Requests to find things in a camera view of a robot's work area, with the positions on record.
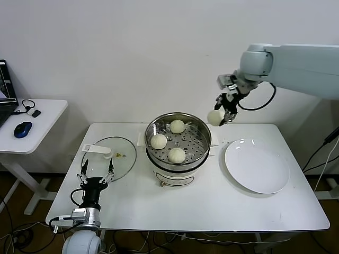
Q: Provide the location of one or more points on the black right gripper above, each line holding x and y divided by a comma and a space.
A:
233, 100

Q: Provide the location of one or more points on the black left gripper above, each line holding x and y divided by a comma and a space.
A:
91, 190

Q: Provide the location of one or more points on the white steamed baozi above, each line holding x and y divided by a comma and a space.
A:
177, 126
215, 117
158, 142
177, 156

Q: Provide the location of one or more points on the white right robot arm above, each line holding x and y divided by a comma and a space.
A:
299, 66

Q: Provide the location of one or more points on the stainless steel steamer basket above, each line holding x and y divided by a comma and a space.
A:
196, 148

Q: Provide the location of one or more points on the white round plate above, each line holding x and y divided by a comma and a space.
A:
257, 166

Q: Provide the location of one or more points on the white side table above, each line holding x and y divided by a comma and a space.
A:
39, 127

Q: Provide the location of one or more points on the white electric cooker base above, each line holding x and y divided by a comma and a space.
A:
173, 180

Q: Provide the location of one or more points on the small black white adapter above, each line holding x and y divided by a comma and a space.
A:
35, 113

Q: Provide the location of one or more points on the blue computer mouse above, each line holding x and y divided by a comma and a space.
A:
23, 129

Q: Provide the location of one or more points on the black laptop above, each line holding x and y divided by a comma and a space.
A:
6, 105

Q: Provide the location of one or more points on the white floor stand base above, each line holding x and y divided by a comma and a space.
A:
327, 195

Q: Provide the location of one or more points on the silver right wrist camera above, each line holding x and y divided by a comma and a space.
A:
225, 80

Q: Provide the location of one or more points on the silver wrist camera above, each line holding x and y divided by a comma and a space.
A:
79, 215
225, 80

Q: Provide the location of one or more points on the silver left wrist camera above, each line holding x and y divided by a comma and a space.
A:
79, 215

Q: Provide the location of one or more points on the white table leg frame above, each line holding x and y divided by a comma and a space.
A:
260, 238

